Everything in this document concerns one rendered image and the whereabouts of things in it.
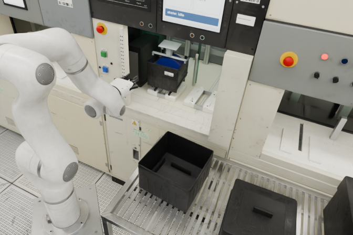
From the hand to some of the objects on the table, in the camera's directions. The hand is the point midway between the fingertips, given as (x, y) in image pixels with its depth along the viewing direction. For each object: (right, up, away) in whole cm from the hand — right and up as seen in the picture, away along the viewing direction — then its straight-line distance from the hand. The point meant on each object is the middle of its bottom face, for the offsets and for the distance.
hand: (131, 78), depth 130 cm
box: (+102, -76, -19) cm, 128 cm away
